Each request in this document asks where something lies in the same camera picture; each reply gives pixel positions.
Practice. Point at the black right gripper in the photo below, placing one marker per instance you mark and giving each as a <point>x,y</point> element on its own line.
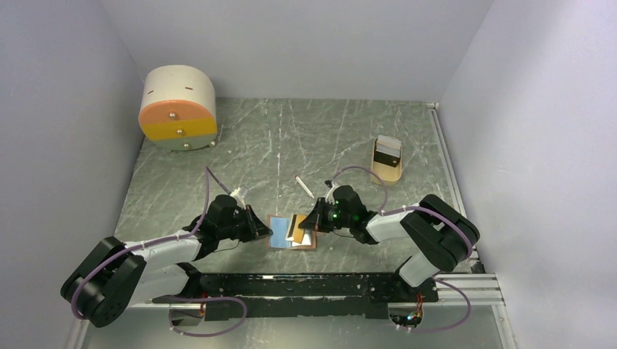
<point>316,219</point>

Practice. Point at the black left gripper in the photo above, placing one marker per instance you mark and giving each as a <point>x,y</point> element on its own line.
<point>255,227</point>

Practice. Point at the pink leather card holder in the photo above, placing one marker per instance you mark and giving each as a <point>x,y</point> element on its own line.
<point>279,226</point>

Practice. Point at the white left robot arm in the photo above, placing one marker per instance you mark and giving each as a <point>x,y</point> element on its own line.
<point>116,275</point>

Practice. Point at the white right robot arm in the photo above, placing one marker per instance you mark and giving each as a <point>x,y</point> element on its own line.
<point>442,235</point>

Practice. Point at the white pen with red cap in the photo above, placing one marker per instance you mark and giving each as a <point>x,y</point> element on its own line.
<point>304,187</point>

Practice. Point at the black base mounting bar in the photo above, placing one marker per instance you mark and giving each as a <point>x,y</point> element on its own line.
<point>313,294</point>

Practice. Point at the beige oval tray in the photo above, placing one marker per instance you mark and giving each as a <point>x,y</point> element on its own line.
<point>388,175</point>

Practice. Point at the round beige drawer box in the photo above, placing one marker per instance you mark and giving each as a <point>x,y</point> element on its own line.
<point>178,108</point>

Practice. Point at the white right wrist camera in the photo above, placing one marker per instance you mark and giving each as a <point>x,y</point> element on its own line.
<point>331,187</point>

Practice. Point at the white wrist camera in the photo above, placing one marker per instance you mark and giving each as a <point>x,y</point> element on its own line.
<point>239,194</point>
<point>331,187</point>

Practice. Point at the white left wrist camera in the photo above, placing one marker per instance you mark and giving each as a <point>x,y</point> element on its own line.
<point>239,194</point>

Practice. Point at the aluminium frame rail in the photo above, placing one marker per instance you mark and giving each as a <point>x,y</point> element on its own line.
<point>481,288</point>

